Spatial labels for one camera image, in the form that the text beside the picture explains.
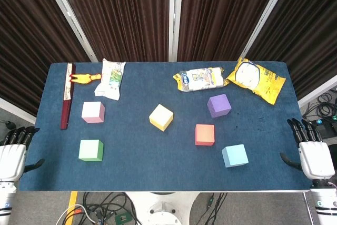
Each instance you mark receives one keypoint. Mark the green circuit board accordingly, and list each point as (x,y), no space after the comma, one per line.
(122,218)

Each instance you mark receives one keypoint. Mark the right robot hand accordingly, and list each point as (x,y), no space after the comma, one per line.
(317,159)

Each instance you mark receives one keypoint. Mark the white partition frame rail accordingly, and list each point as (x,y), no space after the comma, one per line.
(15,109)
(318,92)

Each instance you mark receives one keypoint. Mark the white partition frame post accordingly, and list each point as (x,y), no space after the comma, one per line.
(69,17)
(267,11)
(175,11)

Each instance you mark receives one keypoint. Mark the light blue cube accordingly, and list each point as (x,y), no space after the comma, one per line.
(235,156)

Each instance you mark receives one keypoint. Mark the dark brown pleated curtain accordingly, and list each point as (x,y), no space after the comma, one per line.
(223,11)
(310,24)
(26,38)
(118,11)

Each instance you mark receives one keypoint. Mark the red cube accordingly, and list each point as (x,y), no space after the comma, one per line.
(204,134)

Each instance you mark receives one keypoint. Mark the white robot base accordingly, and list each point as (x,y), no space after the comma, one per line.
(163,209)

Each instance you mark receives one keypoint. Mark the purple cube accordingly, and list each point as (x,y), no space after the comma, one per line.
(219,105)

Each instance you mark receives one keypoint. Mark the white green snack bag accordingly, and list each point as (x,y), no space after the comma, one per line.
(110,80)

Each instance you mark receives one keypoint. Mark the yellow rubber chicken toy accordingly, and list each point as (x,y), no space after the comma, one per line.
(84,78)

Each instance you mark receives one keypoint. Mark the yellow floor tape strip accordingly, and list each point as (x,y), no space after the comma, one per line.
(73,198)

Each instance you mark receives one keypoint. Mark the long dark red box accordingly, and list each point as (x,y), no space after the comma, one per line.
(67,103)

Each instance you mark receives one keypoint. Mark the yellow cube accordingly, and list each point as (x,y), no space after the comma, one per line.
(160,117)

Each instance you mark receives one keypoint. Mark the clear wrapped snack pack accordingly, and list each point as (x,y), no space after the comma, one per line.
(202,78)

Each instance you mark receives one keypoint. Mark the black caster wheel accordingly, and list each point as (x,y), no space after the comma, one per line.
(10,125)

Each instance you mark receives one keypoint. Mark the green cube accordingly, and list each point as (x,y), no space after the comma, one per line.
(90,150)

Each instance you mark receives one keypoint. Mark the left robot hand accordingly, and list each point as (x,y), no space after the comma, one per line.
(11,160)

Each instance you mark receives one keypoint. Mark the pink cube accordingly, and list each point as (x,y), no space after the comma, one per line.
(92,111)

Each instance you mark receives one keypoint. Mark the yellow bag of cotton balls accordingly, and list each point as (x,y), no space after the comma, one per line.
(258,80)

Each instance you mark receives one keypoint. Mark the blue table mat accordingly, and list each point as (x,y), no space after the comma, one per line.
(158,161)

